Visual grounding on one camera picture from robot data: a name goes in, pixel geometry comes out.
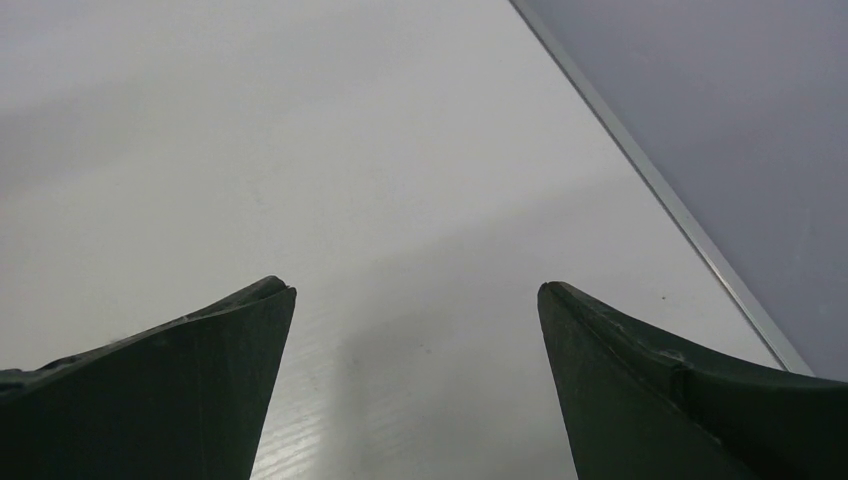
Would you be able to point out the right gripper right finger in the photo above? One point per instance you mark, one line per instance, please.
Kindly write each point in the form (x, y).
(639, 402)

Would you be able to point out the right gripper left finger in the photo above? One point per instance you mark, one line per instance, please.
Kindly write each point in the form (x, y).
(184, 400)

